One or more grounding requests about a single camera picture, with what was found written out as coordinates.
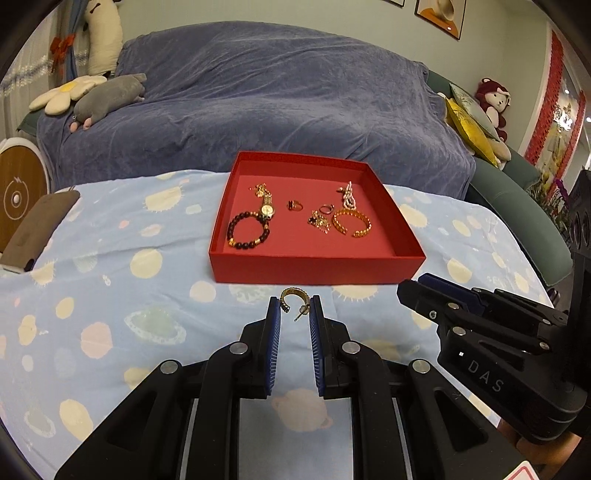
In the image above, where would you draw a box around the gold hoop earring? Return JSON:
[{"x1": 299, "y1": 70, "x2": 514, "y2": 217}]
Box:
[{"x1": 278, "y1": 286, "x2": 313, "y2": 323}]

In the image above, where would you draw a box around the dark bead gold bracelet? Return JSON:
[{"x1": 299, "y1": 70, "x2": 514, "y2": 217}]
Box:
[{"x1": 225, "y1": 210, "x2": 271, "y2": 251}]

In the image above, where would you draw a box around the gold cuff bangle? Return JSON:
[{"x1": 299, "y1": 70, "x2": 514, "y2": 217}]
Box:
[{"x1": 331, "y1": 209, "x2": 373, "y2": 239}]

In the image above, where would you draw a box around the black clover gold necklace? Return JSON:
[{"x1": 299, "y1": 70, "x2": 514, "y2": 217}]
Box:
[{"x1": 307, "y1": 210, "x2": 332, "y2": 234}]

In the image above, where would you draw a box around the gold wrist watch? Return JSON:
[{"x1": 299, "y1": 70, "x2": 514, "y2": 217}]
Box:
[{"x1": 259, "y1": 195, "x2": 276, "y2": 221}]

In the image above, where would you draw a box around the pearl bead bracelet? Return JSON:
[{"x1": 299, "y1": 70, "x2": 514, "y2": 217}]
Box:
[{"x1": 337, "y1": 180, "x2": 359, "y2": 211}]

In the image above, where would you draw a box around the red cardboard box tray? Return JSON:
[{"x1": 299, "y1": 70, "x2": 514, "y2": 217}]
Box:
[{"x1": 209, "y1": 151, "x2": 426, "y2": 285}]

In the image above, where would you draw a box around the green sofa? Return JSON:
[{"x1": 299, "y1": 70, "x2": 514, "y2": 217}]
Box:
[{"x1": 424, "y1": 68, "x2": 574, "y2": 287}]

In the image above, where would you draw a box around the blue planet print tablecloth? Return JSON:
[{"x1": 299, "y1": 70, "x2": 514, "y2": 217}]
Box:
[{"x1": 1, "y1": 171, "x2": 551, "y2": 479}]

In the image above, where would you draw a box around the gold satin pillow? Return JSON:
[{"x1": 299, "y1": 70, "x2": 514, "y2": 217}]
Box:
[{"x1": 443, "y1": 96, "x2": 501, "y2": 169}]

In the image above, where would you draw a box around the silver grey pillow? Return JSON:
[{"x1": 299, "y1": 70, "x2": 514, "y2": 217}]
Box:
[{"x1": 450, "y1": 83, "x2": 501, "y2": 141}]

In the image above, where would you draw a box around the red monkey plush toy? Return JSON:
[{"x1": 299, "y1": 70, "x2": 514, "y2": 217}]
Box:
[{"x1": 475, "y1": 78, "x2": 511, "y2": 142}]

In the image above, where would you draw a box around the blue sofa cover blanket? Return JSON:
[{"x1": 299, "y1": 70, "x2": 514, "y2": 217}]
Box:
[{"x1": 36, "y1": 21, "x2": 477, "y2": 199}]

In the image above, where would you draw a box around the grey plush toy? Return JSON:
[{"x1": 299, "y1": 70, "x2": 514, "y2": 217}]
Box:
[{"x1": 69, "y1": 73, "x2": 147, "y2": 133}]

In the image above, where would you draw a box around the white wood exercise machine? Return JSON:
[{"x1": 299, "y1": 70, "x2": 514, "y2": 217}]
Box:
[{"x1": 0, "y1": 137, "x2": 50, "y2": 251}]

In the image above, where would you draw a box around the flower shaped plush cushion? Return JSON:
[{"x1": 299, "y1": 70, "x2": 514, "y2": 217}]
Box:
[{"x1": 29, "y1": 75, "x2": 107, "y2": 116}]

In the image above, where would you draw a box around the cream alpaca plush toy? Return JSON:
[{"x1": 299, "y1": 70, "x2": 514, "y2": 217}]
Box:
[{"x1": 84, "y1": 0, "x2": 123, "y2": 76}]

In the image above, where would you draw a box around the red curtain tie bow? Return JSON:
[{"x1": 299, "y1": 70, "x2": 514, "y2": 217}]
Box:
[{"x1": 49, "y1": 33, "x2": 76, "y2": 77}]

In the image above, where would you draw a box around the white sheer curtain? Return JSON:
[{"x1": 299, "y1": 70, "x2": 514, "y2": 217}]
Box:
[{"x1": 0, "y1": 1, "x2": 72, "y2": 139}]

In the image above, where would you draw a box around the framed wall picture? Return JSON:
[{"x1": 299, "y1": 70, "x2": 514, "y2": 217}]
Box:
[{"x1": 415, "y1": 0, "x2": 466, "y2": 40}]

